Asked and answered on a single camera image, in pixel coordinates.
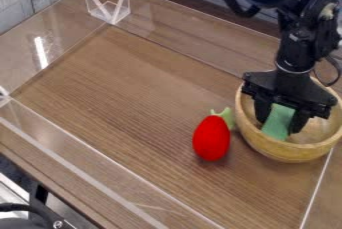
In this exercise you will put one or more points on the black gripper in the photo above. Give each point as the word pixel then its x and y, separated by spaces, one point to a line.
pixel 291 90

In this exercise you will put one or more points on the green rectangular block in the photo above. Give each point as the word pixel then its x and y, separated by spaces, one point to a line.
pixel 275 126

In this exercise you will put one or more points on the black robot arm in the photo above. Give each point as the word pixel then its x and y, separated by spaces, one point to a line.
pixel 309 38

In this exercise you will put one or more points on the brown wooden bowl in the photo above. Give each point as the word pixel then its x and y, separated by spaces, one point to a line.
pixel 303 147

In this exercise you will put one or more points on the red plush strawberry toy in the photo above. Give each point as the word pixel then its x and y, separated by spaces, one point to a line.
pixel 211 137

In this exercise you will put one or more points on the clear acrylic tray wall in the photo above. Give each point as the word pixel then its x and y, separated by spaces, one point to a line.
pixel 111 194

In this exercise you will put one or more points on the clear acrylic corner bracket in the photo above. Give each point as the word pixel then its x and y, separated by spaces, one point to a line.
pixel 108 11

